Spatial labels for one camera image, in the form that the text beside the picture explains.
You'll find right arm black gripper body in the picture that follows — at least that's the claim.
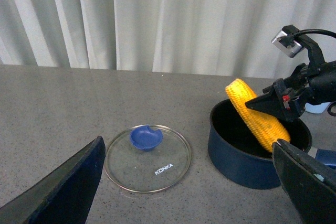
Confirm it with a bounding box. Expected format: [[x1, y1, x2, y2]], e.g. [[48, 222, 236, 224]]
[[262, 60, 336, 114]]

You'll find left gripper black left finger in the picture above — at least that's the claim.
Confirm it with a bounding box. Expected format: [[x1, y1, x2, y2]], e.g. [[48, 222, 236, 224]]
[[1, 136, 106, 223]]

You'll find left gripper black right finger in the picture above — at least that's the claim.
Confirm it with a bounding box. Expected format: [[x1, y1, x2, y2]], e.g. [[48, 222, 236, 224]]
[[273, 139, 335, 223]]

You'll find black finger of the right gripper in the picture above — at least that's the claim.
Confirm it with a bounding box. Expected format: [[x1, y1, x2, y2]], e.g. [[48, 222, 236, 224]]
[[245, 79, 306, 122]]

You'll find yellow corn cob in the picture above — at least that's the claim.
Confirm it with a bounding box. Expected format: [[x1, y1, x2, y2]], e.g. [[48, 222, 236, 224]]
[[225, 78, 291, 152]]

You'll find glass lid blue knob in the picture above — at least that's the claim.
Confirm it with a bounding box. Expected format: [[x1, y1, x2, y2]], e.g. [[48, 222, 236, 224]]
[[104, 124, 192, 193]]

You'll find dark blue pot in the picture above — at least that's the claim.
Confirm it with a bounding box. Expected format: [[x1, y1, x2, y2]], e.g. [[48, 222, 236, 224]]
[[207, 99, 336, 190]]

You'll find light blue cup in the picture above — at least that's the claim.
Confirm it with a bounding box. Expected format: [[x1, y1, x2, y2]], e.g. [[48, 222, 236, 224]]
[[305, 102, 330, 114]]

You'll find white curtain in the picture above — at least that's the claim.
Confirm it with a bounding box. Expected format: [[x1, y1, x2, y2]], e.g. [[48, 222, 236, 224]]
[[1, 0, 335, 78]]

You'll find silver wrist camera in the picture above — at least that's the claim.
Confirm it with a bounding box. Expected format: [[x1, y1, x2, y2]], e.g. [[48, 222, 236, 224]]
[[271, 30, 303, 58]]

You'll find black camera cable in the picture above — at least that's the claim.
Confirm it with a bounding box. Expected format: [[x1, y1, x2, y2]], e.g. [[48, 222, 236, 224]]
[[291, 29, 336, 38]]

